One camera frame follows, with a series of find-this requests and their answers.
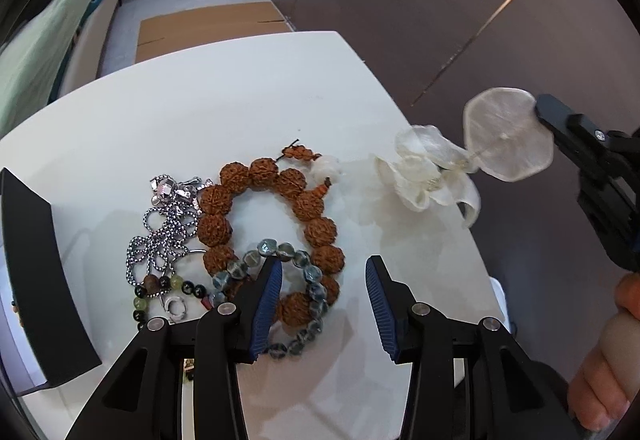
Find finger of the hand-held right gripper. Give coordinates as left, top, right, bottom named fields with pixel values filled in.
left=535, top=93, right=621, bottom=161

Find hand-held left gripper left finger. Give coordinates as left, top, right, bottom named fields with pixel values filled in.
left=65, top=257, right=283, bottom=440

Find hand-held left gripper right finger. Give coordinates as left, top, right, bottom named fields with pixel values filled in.
left=365, top=255, right=576, bottom=440

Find grey glass bead bracelet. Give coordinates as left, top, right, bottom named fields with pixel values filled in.
left=210, top=237, right=331, bottom=361

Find white shell flower ornament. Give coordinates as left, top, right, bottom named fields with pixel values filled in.
left=375, top=87, right=555, bottom=228

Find brown seed bead bracelet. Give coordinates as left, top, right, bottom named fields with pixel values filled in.
left=196, top=139, right=347, bottom=327

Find silver chain necklace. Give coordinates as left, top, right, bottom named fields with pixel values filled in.
left=125, top=174, right=217, bottom=292

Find dark and green bead bracelet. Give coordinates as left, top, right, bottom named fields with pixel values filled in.
left=132, top=272, right=217, bottom=382

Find black jewelry box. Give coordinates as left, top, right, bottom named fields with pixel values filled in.
left=0, top=167, right=103, bottom=396

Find person's right hand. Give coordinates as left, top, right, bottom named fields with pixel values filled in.
left=567, top=272, right=640, bottom=431

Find white table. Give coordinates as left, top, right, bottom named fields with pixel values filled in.
left=0, top=30, right=511, bottom=440

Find flat cardboard sheets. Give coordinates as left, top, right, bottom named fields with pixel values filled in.
left=136, top=1, right=297, bottom=66

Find bed with green sheet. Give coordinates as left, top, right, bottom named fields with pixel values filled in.
left=0, top=0, right=126, bottom=136

